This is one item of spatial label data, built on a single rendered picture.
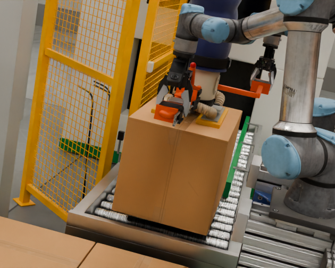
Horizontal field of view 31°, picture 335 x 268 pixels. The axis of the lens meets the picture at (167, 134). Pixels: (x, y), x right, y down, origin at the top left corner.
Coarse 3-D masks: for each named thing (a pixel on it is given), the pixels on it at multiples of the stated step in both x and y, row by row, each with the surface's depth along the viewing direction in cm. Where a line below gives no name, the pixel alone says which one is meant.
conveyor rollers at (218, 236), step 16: (240, 160) 376; (240, 176) 350; (112, 192) 289; (96, 208) 264; (224, 208) 299; (144, 224) 260; (160, 224) 261; (224, 224) 274; (192, 240) 257; (208, 240) 257; (224, 240) 258
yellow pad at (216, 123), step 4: (216, 104) 264; (224, 108) 271; (224, 112) 266; (200, 116) 250; (204, 116) 249; (216, 116) 253; (220, 116) 255; (224, 116) 260; (196, 120) 244; (200, 120) 244; (204, 120) 245; (208, 120) 246; (212, 120) 246; (216, 120) 247; (220, 120) 250; (204, 124) 244; (208, 124) 244; (212, 124) 243; (216, 124) 243; (220, 124) 244
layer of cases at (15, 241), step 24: (0, 216) 240; (0, 240) 222; (24, 240) 225; (48, 240) 229; (72, 240) 233; (0, 264) 206; (24, 264) 209; (48, 264) 212; (72, 264) 215; (96, 264) 219; (120, 264) 222; (144, 264) 226; (168, 264) 229
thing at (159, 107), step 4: (164, 100) 204; (156, 104) 197; (160, 104) 198; (164, 104) 199; (168, 104) 200; (172, 104) 201; (176, 104) 202; (180, 104) 203; (156, 108) 197; (160, 108) 197; (164, 108) 197; (168, 108) 196; (172, 108) 196; (176, 108) 196; (156, 112) 198; (172, 112) 196; (176, 112) 196; (156, 116) 198; (160, 116) 198; (164, 120) 198; (168, 120) 197; (172, 120) 197
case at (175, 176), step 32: (128, 128) 235; (160, 128) 233; (192, 128) 236; (224, 128) 246; (128, 160) 239; (160, 160) 236; (192, 160) 233; (224, 160) 234; (128, 192) 242; (160, 192) 239; (192, 192) 236; (192, 224) 239
